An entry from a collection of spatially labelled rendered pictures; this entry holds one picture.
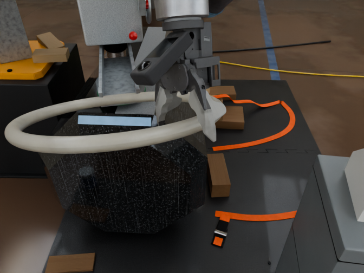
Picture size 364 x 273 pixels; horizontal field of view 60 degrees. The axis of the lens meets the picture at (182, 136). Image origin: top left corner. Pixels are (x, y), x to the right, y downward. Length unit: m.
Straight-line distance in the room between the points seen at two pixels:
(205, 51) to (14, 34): 1.71
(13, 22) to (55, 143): 1.64
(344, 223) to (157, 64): 0.78
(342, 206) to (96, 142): 0.82
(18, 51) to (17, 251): 1.18
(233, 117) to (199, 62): 2.16
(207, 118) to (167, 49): 0.13
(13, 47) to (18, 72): 0.19
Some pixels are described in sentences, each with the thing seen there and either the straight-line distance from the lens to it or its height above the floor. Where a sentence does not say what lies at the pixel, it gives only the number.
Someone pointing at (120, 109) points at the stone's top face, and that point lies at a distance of 1.43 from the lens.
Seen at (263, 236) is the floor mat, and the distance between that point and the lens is 2.01.
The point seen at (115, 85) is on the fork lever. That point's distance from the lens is 1.09.
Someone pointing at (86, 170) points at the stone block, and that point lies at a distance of 1.57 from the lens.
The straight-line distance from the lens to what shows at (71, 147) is 0.55.
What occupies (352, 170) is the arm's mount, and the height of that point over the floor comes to 0.90.
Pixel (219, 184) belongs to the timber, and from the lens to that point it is 2.05.
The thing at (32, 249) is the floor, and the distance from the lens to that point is 2.10.
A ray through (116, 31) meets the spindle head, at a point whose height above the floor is 1.20.
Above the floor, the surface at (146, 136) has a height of 1.31.
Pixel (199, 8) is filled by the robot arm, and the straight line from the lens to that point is 0.54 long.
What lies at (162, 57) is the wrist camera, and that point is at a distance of 0.50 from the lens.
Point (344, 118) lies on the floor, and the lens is 3.16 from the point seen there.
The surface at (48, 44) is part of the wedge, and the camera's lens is 2.35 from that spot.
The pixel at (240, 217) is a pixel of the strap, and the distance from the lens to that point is 2.05.
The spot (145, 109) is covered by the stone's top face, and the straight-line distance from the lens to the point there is 1.42.
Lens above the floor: 1.64
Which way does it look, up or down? 39 degrees down
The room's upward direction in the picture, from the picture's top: straight up
